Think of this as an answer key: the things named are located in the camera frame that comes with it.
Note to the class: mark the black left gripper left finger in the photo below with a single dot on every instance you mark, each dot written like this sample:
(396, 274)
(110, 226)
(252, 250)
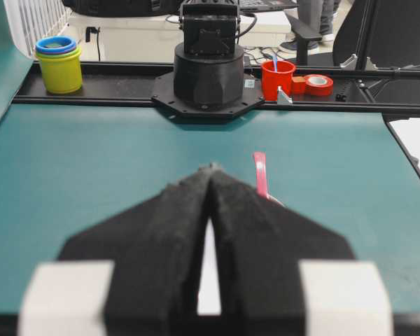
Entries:
(157, 247)

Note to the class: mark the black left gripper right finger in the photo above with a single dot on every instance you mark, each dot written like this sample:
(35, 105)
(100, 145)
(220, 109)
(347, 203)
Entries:
(258, 246)

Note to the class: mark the black office chair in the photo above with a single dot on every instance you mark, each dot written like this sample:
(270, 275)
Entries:
(384, 32)

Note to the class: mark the blue stick in cup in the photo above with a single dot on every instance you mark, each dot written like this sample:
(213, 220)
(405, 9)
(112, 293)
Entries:
(275, 62)

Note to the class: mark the white slatted bin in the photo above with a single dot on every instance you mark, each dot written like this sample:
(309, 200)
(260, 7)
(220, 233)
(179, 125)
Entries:
(32, 20)

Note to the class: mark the stacked yellow green blue cups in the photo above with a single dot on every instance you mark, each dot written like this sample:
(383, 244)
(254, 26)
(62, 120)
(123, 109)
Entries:
(59, 60)

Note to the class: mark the orange wooden block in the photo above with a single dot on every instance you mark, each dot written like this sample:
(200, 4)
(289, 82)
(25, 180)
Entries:
(298, 85)

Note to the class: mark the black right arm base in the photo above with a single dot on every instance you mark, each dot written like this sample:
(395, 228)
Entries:
(208, 66)

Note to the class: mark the red tape roll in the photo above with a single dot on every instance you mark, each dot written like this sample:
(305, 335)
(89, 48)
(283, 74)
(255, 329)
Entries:
(318, 85)

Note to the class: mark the red plastic cup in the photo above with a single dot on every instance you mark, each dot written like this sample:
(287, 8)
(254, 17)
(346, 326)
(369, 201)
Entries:
(273, 78)

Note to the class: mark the pink plastic spoon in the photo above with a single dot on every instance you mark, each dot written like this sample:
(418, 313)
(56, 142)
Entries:
(261, 176)

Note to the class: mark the silver corner bracket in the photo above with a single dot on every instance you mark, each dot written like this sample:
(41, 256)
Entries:
(283, 98)

